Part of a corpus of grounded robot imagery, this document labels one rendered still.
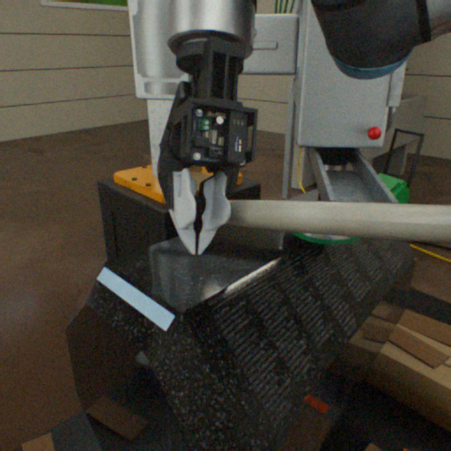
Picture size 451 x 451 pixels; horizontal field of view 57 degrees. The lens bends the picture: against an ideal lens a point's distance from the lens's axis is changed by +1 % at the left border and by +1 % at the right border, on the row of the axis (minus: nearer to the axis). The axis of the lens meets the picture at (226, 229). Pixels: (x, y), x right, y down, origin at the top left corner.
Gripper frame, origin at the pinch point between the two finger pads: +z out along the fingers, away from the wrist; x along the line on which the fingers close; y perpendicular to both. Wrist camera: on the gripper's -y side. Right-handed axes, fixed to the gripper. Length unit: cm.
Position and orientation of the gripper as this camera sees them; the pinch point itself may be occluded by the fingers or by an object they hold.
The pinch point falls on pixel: (194, 242)
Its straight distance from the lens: 46.6
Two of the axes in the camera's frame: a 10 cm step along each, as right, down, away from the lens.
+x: 9.3, 0.4, 3.8
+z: -0.6, 10.0, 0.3
